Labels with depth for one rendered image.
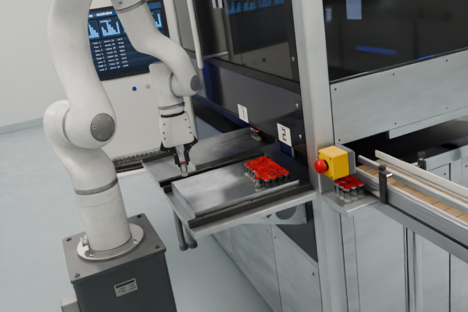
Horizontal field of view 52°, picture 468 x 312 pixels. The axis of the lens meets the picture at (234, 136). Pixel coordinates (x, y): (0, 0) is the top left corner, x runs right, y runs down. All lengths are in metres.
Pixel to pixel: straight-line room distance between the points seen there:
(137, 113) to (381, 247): 1.21
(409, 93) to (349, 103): 0.22
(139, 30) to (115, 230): 0.56
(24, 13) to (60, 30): 5.45
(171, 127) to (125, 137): 0.81
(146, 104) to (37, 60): 4.58
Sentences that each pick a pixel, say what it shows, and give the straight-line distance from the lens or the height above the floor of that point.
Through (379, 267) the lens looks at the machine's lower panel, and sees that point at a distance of 1.75.
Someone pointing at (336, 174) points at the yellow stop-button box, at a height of 0.98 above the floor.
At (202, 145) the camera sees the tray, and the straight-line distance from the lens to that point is 1.98.
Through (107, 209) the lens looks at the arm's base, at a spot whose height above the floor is 0.99.
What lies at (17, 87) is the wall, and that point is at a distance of 6.79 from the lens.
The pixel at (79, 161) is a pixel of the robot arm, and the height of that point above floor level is 1.13.
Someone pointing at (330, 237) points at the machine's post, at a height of 0.72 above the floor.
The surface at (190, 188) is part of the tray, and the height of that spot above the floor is 0.88.
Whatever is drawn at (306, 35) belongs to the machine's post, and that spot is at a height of 1.35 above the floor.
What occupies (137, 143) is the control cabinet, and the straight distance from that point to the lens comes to 2.29.
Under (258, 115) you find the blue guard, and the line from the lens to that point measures 1.74.
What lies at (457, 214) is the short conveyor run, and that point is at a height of 0.93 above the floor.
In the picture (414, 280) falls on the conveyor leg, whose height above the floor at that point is 0.64.
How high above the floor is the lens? 1.54
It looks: 19 degrees down
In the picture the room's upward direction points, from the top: 9 degrees counter-clockwise
